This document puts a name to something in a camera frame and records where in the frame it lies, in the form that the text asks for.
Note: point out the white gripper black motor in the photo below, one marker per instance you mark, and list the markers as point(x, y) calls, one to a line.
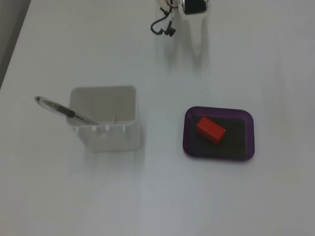
point(196, 24)

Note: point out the red cube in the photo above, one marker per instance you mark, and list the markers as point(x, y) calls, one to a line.
point(210, 130)

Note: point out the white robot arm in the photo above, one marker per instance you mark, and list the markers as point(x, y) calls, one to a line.
point(162, 1)

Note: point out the purple plastic tray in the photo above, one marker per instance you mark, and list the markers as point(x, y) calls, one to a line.
point(236, 147)

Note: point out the white plastic pen holder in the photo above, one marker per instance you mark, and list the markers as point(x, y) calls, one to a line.
point(110, 138)

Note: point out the black ballpoint pen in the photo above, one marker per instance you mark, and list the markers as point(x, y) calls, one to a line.
point(61, 108)

